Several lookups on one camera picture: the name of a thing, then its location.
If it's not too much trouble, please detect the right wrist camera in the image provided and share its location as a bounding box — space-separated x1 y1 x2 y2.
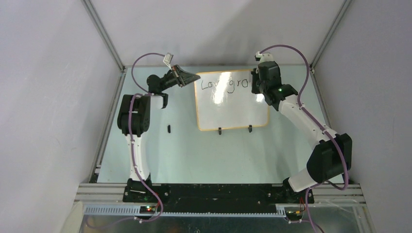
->
255 51 275 64

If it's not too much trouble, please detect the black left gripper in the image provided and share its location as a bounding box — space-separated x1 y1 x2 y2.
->
160 65 200 92

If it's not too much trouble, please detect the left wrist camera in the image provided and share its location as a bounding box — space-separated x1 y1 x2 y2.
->
163 53 173 65

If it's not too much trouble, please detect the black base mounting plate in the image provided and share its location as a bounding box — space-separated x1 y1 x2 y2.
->
122 183 305 214

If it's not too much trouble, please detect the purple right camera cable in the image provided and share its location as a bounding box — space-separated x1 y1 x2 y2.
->
258 44 350 233

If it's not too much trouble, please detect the aluminium frame rail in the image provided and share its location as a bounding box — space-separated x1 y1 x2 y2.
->
82 0 126 183

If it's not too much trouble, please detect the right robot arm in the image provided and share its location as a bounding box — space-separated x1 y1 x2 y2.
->
251 60 352 203

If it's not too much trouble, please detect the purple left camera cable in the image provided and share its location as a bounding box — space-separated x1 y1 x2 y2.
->
86 51 168 224

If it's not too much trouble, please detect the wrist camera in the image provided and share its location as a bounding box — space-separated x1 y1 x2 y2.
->
255 51 275 64
163 53 173 65

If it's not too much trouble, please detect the yellow framed whiteboard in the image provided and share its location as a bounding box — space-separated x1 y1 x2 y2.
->
194 69 270 131

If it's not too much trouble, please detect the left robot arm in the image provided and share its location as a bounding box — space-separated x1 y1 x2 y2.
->
117 65 201 202

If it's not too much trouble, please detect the purple camera cable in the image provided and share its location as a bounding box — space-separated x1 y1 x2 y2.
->
258 44 350 233
86 51 168 224

